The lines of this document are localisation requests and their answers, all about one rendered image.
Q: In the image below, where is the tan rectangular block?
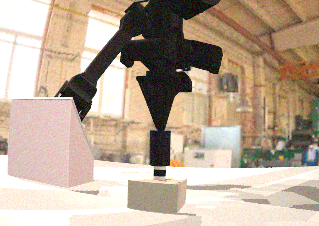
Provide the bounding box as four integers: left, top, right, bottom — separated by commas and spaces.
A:
127, 175, 187, 214

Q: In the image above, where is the black marker cap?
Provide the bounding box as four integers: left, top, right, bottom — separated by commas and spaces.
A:
149, 130, 171, 166

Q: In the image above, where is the white marker with black band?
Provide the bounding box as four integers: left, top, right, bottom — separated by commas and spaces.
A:
153, 166, 166, 180

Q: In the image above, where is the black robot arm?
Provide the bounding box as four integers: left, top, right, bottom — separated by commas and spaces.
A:
54, 0, 223, 122

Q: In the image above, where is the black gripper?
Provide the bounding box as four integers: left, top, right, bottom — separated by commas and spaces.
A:
120, 21, 192, 131

